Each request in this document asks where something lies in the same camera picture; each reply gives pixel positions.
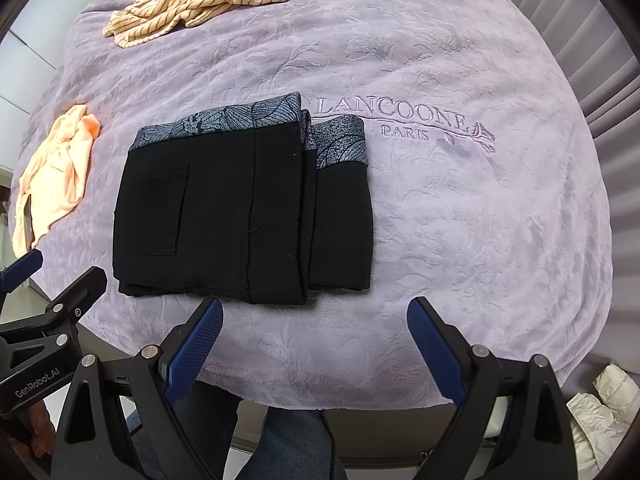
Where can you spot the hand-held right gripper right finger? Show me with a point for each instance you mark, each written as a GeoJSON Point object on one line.
{"type": "Point", "coordinates": [435, 350]}

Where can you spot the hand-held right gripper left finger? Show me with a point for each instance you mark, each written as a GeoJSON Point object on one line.
{"type": "Point", "coordinates": [195, 345]}

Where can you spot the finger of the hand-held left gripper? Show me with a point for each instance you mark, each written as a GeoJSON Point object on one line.
{"type": "Point", "coordinates": [75, 295]}
{"type": "Point", "coordinates": [22, 267]}

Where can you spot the black pants with patterned waistband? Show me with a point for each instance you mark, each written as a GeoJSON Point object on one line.
{"type": "Point", "coordinates": [225, 200]}

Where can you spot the person's left hand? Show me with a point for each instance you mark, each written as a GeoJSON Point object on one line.
{"type": "Point", "coordinates": [37, 432]}

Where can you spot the person's left leg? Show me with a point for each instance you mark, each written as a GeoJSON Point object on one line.
{"type": "Point", "coordinates": [210, 425]}

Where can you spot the person's leg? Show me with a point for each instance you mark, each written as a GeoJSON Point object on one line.
{"type": "Point", "coordinates": [210, 425]}
{"type": "Point", "coordinates": [295, 445]}

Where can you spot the orange garment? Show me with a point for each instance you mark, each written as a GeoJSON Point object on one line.
{"type": "Point", "coordinates": [60, 175]}

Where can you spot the purple embossed blanket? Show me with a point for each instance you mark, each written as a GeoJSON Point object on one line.
{"type": "Point", "coordinates": [425, 210]}

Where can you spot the person's right leg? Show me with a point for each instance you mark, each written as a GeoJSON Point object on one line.
{"type": "Point", "coordinates": [295, 445]}

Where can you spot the white puffy jacket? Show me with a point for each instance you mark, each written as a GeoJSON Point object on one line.
{"type": "Point", "coordinates": [597, 415]}

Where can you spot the white wardrobe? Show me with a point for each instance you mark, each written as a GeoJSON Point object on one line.
{"type": "Point", "coordinates": [30, 70]}

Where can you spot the grey curtain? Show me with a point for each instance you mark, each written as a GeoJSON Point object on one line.
{"type": "Point", "coordinates": [590, 70]}

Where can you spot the beige striped garment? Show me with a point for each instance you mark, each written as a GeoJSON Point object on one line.
{"type": "Point", "coordinates": [210, 0]}

